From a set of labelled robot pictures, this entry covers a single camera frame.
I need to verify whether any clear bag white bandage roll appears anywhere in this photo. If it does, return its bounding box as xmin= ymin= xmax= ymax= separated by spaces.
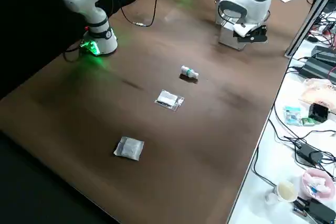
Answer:
xmin=154 ymin=89 xmax=185 ymax=112

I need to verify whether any flat black device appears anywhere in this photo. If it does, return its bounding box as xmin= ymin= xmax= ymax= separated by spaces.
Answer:
xmin=306 ymin=198 xmax=336 ymax=224

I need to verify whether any white disinfectant bottle green band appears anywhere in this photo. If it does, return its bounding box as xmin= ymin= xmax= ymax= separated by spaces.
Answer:
xmin=180 ymin=65 xmax=200 ymax=80

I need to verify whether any aluminium first-aid case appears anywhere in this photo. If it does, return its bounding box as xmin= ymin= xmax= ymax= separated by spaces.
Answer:
xmin=214 ymin=0 xmax=265 ymax=51

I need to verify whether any silver gauze packet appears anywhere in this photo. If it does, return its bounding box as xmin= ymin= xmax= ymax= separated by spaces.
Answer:
xmin=113 ymin=136 xmax=145 ymax=161

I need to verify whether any beige plastic bag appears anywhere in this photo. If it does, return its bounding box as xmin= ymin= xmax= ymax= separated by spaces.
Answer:
xmin=299 ymin=78 xmax=336 ymax=116

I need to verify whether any paper cup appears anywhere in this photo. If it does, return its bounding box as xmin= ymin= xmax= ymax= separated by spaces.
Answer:
xmin=275 ymin=181 xmax=299 ymax=203

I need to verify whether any black cable with metal plug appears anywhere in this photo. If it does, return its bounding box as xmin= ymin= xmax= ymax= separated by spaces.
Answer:
xmin=115 ymin=0 xmax=160 ymax=27

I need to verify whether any black power adapter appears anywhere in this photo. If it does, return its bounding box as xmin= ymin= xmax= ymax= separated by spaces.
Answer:
xmin=296 ymin=144 xmax=324 ymax=167

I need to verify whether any small black box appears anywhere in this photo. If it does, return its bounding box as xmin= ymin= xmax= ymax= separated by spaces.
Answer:
xmin=308 ymin=102 xmax=329 ymax=124

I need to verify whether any aluminium frame post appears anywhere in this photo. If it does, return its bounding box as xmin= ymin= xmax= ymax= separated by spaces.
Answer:
xmin=284 ymin=0 xmax=336 ymax=58

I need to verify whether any teal printed packet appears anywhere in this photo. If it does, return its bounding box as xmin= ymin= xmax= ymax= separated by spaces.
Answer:
xmin=282 ymin=105 xmax=302 ymax=126

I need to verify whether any pink bowl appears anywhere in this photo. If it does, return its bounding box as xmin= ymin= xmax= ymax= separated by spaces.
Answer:
xmin=301 ymin=168 xmax=335 ymax=201

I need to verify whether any black power supply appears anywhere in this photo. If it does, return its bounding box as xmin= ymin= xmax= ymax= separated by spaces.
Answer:
xmin=311 ymin=45 xmax=336 ymax=63
xmin=300 ymin=57 xmax=336 ymax=81

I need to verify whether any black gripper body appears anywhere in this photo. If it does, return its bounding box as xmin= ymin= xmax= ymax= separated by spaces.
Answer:
xmin=235 ymin=24 xmax=269 ymax=45

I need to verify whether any clear plastic cup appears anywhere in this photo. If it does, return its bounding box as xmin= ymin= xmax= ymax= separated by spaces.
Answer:
xmin=264 ymin=188 xmax=279 ymax=207

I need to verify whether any black arm base cable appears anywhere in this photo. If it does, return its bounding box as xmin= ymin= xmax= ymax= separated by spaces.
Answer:
xmin=62 ymin=42 xmax=89 ymax=62

